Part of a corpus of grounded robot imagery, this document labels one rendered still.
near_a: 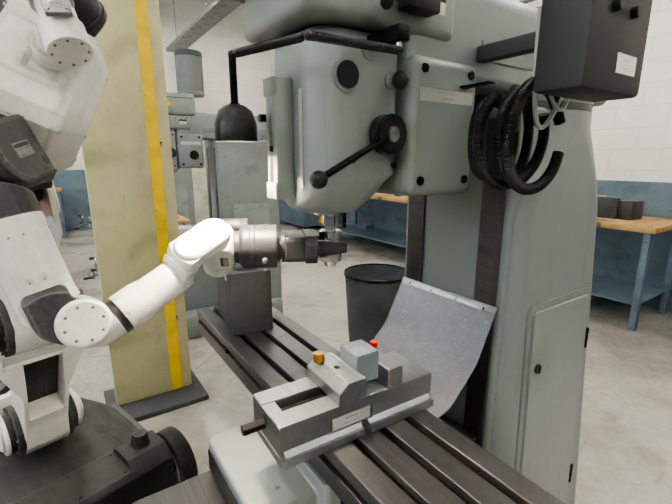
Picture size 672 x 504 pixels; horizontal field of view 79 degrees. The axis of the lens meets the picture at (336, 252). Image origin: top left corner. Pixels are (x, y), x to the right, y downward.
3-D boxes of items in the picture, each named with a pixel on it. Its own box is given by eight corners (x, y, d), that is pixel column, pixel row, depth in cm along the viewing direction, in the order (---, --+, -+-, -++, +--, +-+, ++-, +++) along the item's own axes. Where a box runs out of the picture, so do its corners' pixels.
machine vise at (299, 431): (282, 471, 67) (280, 412, 65) (250, 422, 79) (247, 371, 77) (435, 404, 85) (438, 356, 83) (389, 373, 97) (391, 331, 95)
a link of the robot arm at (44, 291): (38, 372, 59) (-35, 226, 55) (39, 356, 69) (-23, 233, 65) (121, 334, 65) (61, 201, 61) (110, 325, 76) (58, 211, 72)
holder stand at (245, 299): (232, 336, 118) (228, 270, 113) (219, 311, 137) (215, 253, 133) (273, 329, 123) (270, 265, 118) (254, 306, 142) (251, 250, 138)
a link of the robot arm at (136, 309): (190, 294, 73) (89, 371, 64) (175, 292, 82) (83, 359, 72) (154, 246, 70) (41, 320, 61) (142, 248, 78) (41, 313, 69)
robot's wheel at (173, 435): (153, 476, 133) (146, 422, 128) (167, 468, 137) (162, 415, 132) (186, 509, 120) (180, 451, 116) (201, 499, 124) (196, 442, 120)
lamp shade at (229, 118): (206, 141, 70) (203, 103, 68) (240, 142, 75) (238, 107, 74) (232, 140, 65) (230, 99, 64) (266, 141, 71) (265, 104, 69)
